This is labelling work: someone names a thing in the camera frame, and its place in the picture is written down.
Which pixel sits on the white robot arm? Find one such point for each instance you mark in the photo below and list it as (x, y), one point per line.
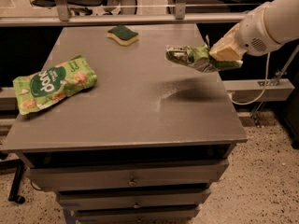
(288, 13)

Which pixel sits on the green popcorn snack bag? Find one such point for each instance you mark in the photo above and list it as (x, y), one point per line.
(43, 89)

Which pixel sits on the middle grey drawer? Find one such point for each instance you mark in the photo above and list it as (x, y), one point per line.
(135, 199)

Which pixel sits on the grey drawer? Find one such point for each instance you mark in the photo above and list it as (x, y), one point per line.
(135, 199)
(128, 175)
(136, 215)

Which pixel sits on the green jalapeno chip bag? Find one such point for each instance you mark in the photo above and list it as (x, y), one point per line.
(198, 58)

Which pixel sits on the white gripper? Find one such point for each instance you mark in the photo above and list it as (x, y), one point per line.
(251, 34)

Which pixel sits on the grey drawer cabinet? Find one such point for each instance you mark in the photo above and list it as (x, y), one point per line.
(143, 109)

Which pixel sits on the bottom grey drawer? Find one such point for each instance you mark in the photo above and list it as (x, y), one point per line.
(136, 215)

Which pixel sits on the grey metal railing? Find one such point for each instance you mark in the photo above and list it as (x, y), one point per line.
(57, 13)

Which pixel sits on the top grey drawer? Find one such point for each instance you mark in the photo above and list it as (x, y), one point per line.
(128, 175)

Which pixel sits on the black chair base leg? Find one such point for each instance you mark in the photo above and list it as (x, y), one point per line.
(18, 166)

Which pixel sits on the green and yellow sponge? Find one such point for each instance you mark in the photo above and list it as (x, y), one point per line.
(122, 35)

